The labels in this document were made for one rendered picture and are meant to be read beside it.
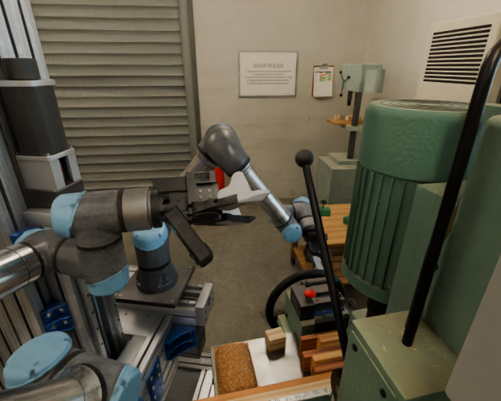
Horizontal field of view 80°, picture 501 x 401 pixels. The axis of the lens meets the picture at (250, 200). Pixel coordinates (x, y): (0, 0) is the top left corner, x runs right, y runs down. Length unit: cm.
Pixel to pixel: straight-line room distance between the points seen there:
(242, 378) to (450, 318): 50
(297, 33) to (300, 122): 92
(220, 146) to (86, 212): 54
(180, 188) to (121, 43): 301
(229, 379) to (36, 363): 38
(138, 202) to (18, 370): 40
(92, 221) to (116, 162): 316
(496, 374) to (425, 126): 28
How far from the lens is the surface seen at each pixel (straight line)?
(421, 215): 43
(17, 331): 103
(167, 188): 55
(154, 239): 105
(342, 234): 210
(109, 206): 53
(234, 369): 77
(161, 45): 342
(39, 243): 66
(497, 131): 31
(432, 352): 37
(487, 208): 32
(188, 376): 167
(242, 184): 50
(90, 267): 59
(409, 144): 45
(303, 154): 55
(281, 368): 82
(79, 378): 65
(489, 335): 26
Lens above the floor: 156
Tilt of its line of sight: 24 degrees down
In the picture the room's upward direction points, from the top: straight up
